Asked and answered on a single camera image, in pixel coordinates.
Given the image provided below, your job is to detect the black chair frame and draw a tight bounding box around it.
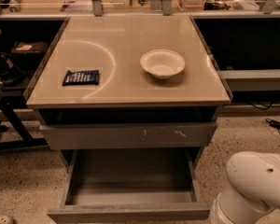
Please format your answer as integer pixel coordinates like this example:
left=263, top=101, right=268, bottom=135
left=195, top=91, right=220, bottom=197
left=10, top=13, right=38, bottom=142
left=0, top=98, right=48, bottom=152

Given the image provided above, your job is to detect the dark blue snack packet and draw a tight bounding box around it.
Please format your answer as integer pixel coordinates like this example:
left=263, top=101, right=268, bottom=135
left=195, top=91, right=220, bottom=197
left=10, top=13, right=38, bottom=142
left=63, top=70, right=100, bottom=86

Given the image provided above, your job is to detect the black power adapter on floor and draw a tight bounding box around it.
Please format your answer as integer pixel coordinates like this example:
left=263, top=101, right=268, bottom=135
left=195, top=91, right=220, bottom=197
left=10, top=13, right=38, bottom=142
left=266, top=119, right=280, bottom=130

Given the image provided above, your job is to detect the white perforated shoe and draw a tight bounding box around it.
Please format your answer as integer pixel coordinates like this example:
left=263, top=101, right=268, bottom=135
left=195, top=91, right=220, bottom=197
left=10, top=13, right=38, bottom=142
left=0, top=216, right=14, bottom=224

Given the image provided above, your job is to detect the grey top drawer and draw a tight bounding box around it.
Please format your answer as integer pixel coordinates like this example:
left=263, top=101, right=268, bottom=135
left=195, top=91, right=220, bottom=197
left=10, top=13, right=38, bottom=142
left=40, top=122, right=217, bottom=149

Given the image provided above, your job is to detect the grey drawer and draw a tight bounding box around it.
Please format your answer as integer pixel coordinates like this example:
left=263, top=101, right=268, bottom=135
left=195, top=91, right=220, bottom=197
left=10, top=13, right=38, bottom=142
left=48, top=148, right=210, bottom=224
left=40, top=122, right=217, bottom=149

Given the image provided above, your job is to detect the white bowl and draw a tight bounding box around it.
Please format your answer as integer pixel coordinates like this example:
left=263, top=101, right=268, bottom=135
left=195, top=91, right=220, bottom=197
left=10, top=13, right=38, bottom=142
left=140, top=49, right=185, bottom=79

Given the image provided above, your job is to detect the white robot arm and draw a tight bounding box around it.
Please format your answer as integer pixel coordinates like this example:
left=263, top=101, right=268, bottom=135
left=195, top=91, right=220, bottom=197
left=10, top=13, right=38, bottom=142
left=209, top=151, right=280, bottom=224

